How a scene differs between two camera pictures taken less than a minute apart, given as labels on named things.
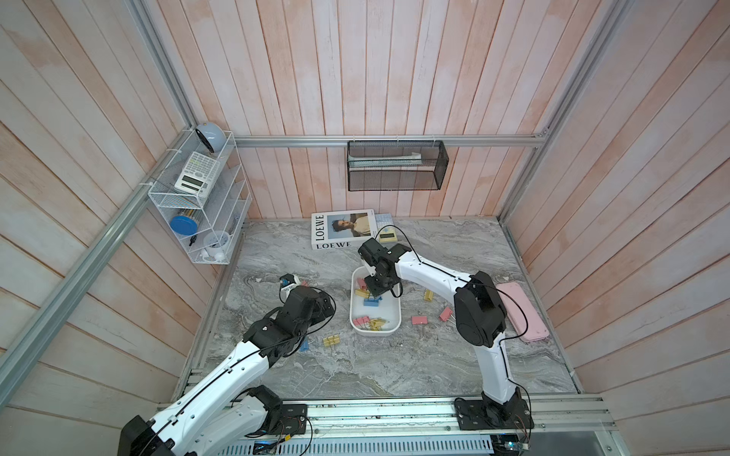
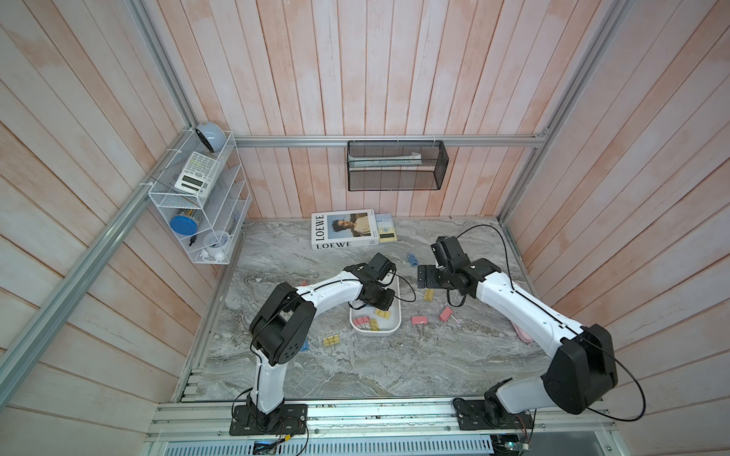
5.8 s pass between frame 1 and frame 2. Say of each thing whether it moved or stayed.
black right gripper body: moved
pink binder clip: stayed
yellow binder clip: stayed
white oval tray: stayed
